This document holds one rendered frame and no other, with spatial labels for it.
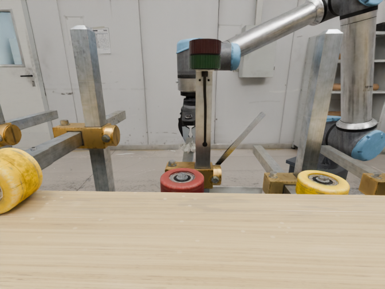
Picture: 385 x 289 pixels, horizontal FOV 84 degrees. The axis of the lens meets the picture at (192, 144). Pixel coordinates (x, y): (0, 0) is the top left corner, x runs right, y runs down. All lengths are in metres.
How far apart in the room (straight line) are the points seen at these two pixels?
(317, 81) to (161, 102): 2.72
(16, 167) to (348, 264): 0.41
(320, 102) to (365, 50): 0.60
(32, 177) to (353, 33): 1.09
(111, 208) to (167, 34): 2.89
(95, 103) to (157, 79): 2.60
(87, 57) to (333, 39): 0.49
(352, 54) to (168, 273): 1.03
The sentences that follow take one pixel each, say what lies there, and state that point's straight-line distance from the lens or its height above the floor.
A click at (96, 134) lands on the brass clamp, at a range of 0.52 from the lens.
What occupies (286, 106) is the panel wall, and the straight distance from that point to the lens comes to 3.42.
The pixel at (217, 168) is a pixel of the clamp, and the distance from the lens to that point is 0.52.
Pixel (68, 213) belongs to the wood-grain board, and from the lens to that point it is 0.35.
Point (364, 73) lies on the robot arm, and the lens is 1.12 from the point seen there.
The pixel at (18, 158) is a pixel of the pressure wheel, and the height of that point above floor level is 0.97.
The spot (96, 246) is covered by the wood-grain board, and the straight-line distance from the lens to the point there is 0.28.
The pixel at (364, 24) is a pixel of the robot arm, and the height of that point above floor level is 1.26.
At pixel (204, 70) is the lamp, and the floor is 1.09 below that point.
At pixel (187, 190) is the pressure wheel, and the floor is 0.90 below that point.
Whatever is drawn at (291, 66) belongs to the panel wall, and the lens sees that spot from 3.39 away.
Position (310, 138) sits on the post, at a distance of 0.54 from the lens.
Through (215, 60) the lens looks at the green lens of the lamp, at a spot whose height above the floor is 1.11.
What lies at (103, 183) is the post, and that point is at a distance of 0.58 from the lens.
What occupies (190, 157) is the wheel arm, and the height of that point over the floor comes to 0.86.
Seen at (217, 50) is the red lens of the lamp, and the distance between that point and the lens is 0.42.
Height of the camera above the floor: 1.08
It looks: 18 degrees down
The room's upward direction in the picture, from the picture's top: straight up
